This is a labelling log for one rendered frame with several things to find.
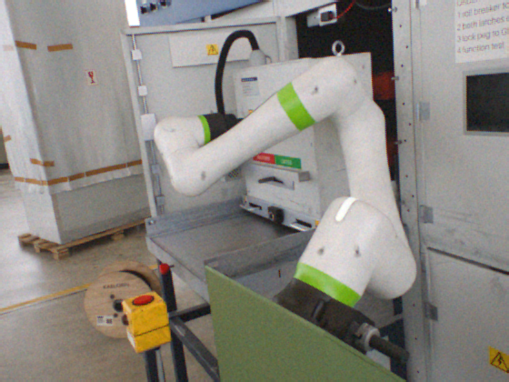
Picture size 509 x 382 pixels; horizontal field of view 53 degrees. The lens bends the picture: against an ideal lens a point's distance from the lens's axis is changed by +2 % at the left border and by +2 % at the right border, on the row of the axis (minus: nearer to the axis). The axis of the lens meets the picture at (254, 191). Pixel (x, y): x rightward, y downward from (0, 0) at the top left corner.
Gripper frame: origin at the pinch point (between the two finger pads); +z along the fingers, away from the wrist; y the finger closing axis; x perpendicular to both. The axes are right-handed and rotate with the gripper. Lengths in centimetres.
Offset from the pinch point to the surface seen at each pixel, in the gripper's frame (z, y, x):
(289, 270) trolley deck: -13.2, 16.9, -40.4
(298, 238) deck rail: -7.2, 13.7, -33.3
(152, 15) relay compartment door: 19, -167, 55
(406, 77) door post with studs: 31.5, 19.1, 7.4
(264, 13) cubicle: 32, -59, 38
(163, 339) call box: -54, 28, -42
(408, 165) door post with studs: 31.4, 18.3, -18.8
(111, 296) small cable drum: -38, -143, -96
